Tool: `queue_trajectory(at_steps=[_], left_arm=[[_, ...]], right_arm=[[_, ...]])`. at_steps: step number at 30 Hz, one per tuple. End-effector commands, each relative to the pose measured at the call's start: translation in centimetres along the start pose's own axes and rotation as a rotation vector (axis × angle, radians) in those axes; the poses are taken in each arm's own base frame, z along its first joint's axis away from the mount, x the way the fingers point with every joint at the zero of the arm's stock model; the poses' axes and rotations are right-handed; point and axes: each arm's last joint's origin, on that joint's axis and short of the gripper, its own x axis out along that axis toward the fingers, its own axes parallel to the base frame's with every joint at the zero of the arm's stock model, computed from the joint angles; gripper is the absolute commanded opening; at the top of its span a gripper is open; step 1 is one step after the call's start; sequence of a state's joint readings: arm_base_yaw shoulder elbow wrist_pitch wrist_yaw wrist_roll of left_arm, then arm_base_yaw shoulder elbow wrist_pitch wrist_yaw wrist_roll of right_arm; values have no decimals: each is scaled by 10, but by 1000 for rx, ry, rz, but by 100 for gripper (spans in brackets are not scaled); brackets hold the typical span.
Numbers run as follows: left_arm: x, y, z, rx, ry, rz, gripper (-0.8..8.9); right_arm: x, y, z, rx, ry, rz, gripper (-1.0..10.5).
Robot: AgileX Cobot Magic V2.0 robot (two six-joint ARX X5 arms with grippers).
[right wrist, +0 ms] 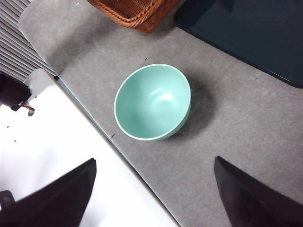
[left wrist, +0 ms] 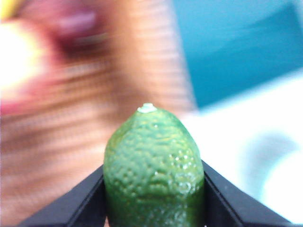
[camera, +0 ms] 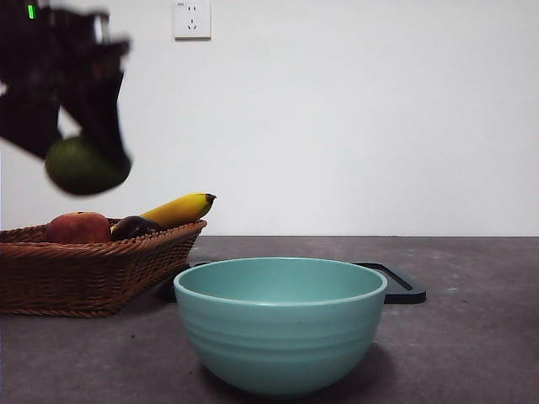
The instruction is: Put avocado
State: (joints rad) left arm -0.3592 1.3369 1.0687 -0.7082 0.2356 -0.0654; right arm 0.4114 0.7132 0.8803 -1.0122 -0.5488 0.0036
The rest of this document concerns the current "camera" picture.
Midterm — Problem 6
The white wall socket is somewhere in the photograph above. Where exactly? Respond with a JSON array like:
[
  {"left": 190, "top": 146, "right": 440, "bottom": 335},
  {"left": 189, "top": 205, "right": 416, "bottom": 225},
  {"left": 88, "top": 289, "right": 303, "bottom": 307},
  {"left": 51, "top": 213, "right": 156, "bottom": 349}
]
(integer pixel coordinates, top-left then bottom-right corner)
[{"left": 174, "top": 0, "right": 212, "bottom": 42}]

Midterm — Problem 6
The green avocado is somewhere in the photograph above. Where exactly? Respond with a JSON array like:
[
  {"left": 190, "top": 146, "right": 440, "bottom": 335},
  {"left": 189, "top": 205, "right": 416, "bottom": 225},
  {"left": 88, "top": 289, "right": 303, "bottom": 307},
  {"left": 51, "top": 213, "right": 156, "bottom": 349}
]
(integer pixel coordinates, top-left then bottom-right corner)
[{"left": 44, "top": 135, "right": 132, "bottom": 197}]

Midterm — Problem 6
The teal ribbed bowl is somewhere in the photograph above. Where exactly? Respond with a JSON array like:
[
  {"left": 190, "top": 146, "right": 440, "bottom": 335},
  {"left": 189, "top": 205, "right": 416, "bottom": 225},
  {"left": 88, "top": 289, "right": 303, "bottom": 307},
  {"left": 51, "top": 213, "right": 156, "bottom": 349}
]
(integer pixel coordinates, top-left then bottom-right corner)
[{"left": 173, "top": 256, "right": 388, "bottom": 399}]

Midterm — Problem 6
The yellow banana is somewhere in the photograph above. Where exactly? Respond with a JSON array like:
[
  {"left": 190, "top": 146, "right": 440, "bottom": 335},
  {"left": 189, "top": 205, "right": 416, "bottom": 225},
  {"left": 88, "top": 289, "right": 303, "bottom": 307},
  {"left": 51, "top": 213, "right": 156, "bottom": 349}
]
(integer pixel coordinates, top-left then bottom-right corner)
[{"left": 137, "top": 192, "right": 217, "bottom": 231}]

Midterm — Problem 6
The brown wicker basket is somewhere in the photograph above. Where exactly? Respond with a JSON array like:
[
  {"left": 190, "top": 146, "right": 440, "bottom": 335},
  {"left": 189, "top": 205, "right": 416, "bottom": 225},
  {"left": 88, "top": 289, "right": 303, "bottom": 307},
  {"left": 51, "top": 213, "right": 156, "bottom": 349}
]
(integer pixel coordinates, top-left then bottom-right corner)
[{"left": 0, "top": 217, "right": 208, "bottom": 319}]

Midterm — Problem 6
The dark purple plum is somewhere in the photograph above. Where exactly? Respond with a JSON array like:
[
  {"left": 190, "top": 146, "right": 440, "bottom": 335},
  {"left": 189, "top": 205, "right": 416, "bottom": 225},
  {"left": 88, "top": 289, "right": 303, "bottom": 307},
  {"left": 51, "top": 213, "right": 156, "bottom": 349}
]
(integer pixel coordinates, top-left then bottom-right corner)
[{"left": 110, "top": 215, "right": 163, "bottom": 242}]

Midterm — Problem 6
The black rectangular tray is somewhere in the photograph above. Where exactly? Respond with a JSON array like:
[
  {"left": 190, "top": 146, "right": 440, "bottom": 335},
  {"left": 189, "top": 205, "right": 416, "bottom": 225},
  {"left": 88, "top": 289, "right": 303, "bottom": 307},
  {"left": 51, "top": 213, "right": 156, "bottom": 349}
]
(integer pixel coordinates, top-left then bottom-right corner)
[{"left": 157, "top": 260, "right": 427, "bottom": 305}]

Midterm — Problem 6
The red apple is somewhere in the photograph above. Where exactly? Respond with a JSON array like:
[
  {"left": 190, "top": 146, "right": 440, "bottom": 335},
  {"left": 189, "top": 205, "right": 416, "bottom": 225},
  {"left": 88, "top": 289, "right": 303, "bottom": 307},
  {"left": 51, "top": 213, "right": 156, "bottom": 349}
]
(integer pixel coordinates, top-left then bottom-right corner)
[{"left": 45, "top": 211, "right": 113, "bottom": 244}]

